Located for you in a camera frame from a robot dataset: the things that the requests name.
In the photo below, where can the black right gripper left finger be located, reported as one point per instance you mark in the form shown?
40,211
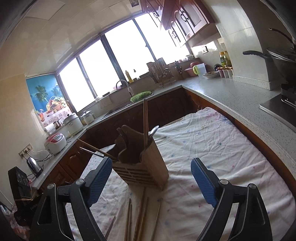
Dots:
51,221

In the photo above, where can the wooden chopstick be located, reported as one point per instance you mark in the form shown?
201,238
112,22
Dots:
98,150
139,217
110,227
128,221

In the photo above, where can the chrome kitchen faucet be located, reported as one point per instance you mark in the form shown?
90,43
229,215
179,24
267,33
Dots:
124,84

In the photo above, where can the electric steel kettle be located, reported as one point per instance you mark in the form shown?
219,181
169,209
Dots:
34,167

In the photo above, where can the wooden chopstick on cloth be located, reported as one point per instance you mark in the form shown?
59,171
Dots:
139,217
110,227
128,221

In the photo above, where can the red white rice cooker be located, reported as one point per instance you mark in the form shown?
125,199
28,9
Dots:
55,144

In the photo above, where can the floral white tablecloth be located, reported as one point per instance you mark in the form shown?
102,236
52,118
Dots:
189,199

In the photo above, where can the large white cooker pot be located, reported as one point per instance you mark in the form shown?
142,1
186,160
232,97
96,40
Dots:
73,124

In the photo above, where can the wooden utensil holder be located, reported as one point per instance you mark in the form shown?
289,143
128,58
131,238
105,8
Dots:
138,165

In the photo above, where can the small white cooker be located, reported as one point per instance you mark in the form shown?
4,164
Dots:
88,116

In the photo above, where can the fruit poster window blind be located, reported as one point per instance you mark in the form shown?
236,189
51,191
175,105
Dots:
49,103

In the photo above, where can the metal fork in holder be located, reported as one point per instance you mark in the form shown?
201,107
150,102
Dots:
122,134

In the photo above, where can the gas stove top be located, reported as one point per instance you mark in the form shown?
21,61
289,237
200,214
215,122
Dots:
282,106

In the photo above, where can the green dish mat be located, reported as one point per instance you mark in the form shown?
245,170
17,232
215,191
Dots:
140,96

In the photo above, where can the green lid white pitcher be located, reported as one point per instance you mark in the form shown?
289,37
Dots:
199,69

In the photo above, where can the yellow dish soap bottle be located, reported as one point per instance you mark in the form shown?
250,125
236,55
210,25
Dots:
129,77

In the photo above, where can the yellow green bottle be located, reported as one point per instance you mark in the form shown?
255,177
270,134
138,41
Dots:
225,59

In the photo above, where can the pink plastic basin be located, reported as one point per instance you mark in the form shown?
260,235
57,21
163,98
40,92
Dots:
190,69

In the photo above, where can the dish drying rack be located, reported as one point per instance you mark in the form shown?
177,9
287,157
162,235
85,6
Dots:
160,72

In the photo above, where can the upper wooden cabinets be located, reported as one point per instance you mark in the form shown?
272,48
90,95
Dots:
188,23

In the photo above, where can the wall power socket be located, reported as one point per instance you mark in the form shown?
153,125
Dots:
25,151

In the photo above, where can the black wok with handle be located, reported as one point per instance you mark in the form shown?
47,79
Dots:
284,60

